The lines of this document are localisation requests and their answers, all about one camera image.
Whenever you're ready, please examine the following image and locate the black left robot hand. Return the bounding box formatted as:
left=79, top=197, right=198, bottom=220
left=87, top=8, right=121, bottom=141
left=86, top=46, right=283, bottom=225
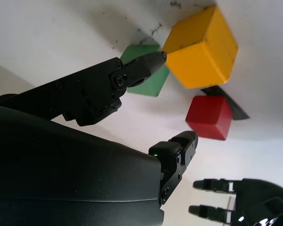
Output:
left=188, top=178, right=283, bottom=226

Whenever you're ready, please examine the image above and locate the green wooden block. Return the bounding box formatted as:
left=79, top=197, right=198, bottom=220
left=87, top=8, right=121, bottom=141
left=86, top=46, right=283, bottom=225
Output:
left=120, top=44, right=170, bottom=98

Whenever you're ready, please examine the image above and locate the red wooden block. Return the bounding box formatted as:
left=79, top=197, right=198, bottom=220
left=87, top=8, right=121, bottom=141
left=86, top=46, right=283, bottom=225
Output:
left=185, top=95, right=233, bottom=141

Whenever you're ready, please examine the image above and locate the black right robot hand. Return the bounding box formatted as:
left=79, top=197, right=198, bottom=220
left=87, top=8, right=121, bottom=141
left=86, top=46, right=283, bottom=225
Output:
left=0, top=51, right=199, bottom=226

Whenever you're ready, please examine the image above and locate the yellow wooden block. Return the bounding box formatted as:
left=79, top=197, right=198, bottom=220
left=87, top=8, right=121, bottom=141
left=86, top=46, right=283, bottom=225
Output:
left=161, top=5, right=239, bottom=89

